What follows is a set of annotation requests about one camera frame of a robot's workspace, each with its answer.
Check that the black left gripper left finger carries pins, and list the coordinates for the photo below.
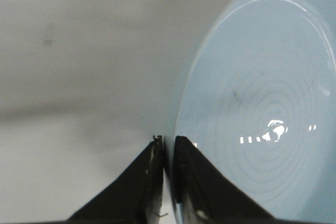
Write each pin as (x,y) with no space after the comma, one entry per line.
(136,195)

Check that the light blue round plate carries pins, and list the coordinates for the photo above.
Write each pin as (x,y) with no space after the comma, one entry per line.
(259,102)

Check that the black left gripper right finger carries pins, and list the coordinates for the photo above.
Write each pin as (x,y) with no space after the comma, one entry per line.
(204,194)

